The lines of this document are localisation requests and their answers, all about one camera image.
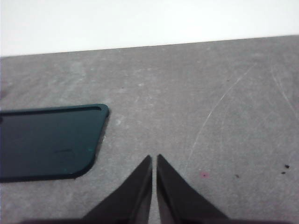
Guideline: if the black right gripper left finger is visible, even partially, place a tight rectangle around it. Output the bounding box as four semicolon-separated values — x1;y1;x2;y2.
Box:
80;155;154;224

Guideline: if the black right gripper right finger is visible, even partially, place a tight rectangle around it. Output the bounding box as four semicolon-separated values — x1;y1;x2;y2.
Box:
156;154;231;224

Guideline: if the dark teal rectangular tray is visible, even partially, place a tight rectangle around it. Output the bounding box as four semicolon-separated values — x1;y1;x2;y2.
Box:
0;103;110;183

